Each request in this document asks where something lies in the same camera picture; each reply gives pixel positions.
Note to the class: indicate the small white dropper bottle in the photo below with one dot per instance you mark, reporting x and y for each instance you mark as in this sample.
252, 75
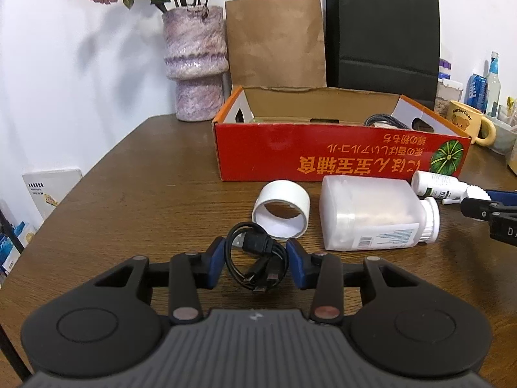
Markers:
432, 184

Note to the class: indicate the purple lidded jar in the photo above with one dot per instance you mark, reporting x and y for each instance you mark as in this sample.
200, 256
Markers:
444, 68

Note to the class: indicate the white bowl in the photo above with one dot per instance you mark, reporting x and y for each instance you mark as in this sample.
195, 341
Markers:
505, 135

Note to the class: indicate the brown paper bag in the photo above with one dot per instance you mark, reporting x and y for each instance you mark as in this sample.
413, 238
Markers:
274, 40

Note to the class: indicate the white tape roll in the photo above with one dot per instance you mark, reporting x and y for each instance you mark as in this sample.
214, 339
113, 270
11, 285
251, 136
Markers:
282, 192

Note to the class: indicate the purple marbled vase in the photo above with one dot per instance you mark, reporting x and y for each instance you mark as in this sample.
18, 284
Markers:
194, 56

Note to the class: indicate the clear glass bottle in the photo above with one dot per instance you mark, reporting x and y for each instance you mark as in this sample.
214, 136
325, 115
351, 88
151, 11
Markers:
493, 85

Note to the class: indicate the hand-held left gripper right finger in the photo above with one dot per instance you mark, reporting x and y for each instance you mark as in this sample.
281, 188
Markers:
297, 266

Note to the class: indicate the clear oat container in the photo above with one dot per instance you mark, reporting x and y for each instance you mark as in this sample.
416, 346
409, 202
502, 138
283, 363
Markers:
448, 91

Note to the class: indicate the small clear glass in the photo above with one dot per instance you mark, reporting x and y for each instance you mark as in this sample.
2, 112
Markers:
512, 109

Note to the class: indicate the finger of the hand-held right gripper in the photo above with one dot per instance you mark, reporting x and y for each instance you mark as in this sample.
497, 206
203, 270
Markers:
478, 208
505, 197

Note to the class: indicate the black light stand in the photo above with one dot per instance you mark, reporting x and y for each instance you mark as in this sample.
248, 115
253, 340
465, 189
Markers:
10, 232

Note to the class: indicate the blue drink can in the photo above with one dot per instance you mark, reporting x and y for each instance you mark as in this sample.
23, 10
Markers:
476, 93

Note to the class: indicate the blue and white box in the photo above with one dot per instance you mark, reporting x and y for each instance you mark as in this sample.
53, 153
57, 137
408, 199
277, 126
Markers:
16, 246

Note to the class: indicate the white booklet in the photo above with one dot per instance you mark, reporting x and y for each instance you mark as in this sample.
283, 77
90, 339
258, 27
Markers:
48, 194

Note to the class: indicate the red cardboard box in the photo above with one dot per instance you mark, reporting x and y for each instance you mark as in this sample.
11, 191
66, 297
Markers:
323, 153

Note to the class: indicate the black paper bag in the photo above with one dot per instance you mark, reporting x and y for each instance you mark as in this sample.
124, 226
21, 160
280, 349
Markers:
383, 28

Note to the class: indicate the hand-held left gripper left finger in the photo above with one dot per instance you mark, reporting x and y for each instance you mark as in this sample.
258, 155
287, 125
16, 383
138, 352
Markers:
214, 266

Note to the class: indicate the large white pill bottle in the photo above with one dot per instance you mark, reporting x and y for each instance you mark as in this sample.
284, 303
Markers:
363, 206

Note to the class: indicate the yellow bear mug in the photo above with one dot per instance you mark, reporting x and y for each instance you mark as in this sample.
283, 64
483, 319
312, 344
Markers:
462, 121

